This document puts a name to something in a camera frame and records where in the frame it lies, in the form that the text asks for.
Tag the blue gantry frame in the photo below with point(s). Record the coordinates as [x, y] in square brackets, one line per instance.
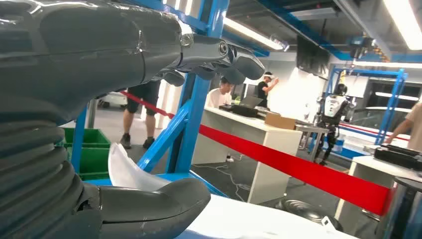
[392, 105]

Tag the black barrier stanchion post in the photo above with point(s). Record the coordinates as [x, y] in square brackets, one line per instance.
[402, 211]

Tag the black wall monitor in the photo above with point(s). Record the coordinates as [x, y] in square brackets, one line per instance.
[311, 57]

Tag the black equipment case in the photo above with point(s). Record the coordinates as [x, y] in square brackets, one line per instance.
[395, 156]
[237, 110]

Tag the white black humanoid robot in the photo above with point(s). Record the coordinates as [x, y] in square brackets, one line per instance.
[334, 105]

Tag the white desk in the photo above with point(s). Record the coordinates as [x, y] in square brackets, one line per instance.
[270, 188]
[372, 168]

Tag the white wheeled cart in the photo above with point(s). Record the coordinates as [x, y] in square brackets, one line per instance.
[113, 99]

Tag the small steel table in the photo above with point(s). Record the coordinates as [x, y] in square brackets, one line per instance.
[311, 129]

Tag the brown cardboard box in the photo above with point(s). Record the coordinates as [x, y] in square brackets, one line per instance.
[280, 121]

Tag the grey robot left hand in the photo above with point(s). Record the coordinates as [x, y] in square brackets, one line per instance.
[82, 49]

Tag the blue overhead crane beam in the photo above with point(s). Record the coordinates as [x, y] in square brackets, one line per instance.
[298, 24]

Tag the blue metal shelf rack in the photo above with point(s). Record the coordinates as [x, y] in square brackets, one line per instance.
[197, 115]

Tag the blue crane hoist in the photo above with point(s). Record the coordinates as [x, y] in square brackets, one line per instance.
[361, 46]

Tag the red barrier belt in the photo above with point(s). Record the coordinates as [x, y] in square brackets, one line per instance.
[362, 130]
[296, 165]

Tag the green plastic crate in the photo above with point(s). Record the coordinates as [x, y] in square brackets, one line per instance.
[92, 163]
[89, 137]

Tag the person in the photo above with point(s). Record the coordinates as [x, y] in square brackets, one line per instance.
[217, 97]
[262, 90]
[416, 125]
[145, 95]

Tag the ceiling light bar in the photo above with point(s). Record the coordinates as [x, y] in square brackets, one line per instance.
[385, 64]
[254, 33]
[405, 19]

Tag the grey open laptop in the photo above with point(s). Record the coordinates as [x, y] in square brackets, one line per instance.
[250, 101]

